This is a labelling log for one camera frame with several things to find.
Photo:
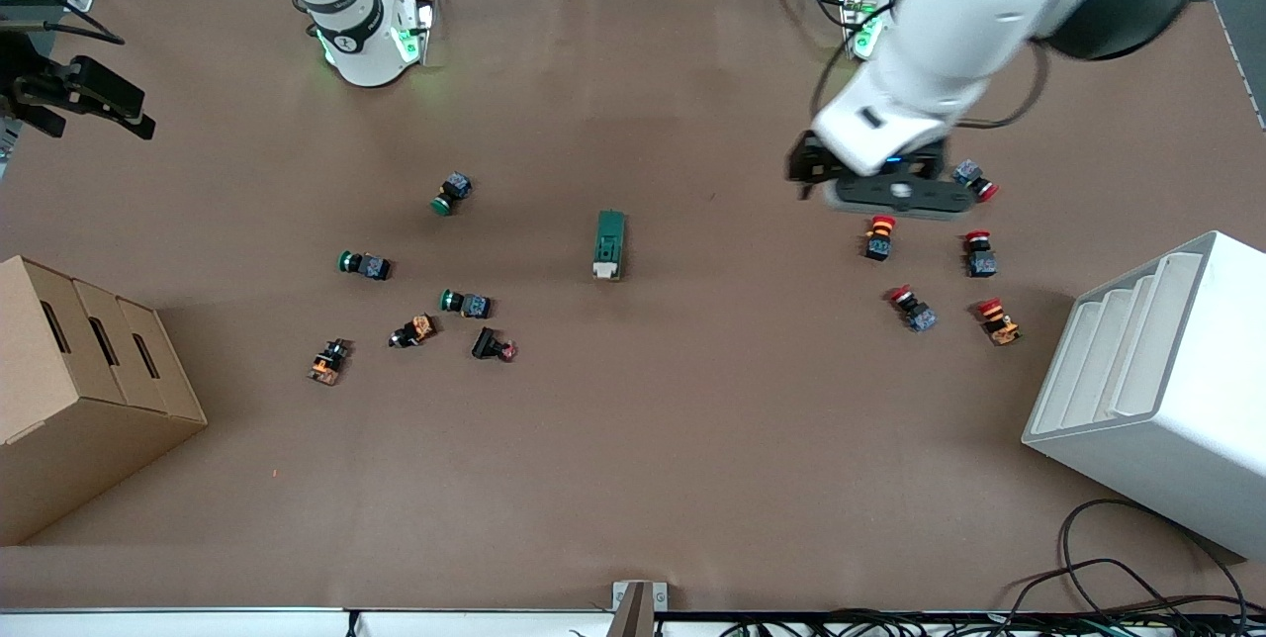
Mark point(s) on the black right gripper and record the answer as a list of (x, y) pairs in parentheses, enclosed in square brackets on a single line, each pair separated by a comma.
[(42, 88)]

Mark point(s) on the green terminal block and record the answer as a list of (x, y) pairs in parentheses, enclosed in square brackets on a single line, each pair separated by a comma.
[(609, 244)]

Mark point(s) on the black orange selector switch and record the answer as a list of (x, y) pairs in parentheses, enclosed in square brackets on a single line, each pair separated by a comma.
[(413, 330), (329, 361)]

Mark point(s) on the black switch with red lamp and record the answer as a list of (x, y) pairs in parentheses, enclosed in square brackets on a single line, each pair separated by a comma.
[(493, 345)]

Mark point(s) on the red blue emergency button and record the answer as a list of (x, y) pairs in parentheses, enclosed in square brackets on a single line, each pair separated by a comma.
[(977, 182), (980, 254), (913, 309)]

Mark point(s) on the white stepped plastic bin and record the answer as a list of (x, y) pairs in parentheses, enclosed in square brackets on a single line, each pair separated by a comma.
[(1157, 390)]

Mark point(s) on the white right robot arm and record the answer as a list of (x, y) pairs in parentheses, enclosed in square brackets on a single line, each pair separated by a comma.
[(361, 24)]

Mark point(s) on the brown cardboard box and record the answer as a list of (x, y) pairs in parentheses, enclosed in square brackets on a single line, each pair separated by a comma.
[(79, 390)]

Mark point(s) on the metal table edge bracket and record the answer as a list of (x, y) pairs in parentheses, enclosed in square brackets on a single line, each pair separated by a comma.
[(639, 602)]

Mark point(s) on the green push button switch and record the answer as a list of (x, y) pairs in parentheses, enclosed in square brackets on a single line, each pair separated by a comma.
[(365, 265), (466, 303), (454, 192)]

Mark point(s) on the red orange emergency button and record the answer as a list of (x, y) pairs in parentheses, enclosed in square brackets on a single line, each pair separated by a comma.
[(878, 237), (998, 320)]

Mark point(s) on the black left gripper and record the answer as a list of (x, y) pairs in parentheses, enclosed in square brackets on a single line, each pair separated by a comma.
[(809, 162)]

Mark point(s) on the white table edge rail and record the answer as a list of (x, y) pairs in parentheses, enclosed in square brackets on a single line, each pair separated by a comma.
[(297, 623)]

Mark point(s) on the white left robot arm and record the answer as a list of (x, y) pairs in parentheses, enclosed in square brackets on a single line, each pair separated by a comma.
[(949, 34)]

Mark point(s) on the brown table cover sheet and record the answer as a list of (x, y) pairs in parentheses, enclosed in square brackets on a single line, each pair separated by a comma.
[(633, 439)]

